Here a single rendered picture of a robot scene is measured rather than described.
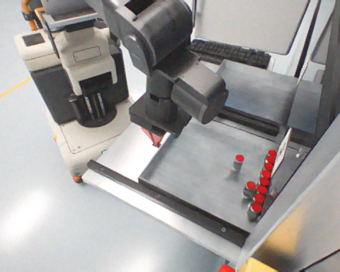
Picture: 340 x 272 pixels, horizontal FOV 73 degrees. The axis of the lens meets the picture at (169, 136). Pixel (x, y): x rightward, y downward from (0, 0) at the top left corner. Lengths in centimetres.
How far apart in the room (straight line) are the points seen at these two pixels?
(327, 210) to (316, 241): 6
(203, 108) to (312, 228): 18
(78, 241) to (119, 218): 25
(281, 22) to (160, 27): 100
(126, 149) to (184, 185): 19
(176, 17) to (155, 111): 15
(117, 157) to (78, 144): 92
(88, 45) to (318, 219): 107
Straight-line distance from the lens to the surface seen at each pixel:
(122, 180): 56
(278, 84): 93
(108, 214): 154
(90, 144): 150
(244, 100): 81
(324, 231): 30
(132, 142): 65
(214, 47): 122
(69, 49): 115
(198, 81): 29
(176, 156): 61
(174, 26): 29
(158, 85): 34
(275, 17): 124
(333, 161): 22
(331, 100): 31
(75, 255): 151
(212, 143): 65
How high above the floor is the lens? 137
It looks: 48 degrees down
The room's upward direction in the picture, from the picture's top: straight up
